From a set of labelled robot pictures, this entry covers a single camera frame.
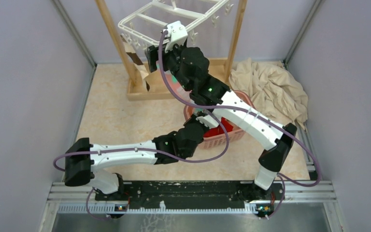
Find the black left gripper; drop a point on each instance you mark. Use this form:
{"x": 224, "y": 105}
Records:
{"x": 192, "y": 120}

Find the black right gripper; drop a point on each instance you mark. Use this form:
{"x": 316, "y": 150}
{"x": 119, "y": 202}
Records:
{"x": 152, "y": 55}

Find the beige brown sock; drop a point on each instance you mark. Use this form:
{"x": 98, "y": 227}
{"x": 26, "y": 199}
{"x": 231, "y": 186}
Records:
{"x": 139, "y": 65}

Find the red snowman face sock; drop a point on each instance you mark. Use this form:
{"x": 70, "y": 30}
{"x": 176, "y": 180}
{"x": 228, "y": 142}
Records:
{"x": 218, "y": 131}

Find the pink plastic laundry basket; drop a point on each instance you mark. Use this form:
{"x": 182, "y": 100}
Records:
{"x": 216, "y": 137}

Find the pink sock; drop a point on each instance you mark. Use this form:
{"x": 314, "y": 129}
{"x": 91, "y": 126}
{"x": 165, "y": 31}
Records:
{"x": 175, "y": 86}

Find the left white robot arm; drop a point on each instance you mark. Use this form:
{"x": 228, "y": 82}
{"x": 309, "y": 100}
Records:
{"x": 86, "y": 163}

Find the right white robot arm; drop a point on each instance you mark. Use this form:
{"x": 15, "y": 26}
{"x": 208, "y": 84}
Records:
{"x": 184, "y": 71}

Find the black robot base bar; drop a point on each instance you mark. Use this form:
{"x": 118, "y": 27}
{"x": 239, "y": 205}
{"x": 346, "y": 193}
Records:
{"x": 171, "y": 197}

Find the white plastic clip hanger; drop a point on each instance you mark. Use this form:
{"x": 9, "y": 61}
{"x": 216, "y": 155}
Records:
{"x": 141, "y": 28}

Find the beige crumpled cloth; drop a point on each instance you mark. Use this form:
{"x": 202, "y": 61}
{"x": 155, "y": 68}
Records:
{"x": 273, "y": 90}

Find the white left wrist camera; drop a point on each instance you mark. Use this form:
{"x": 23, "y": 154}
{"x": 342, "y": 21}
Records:
{"x": 207, "y": 120}

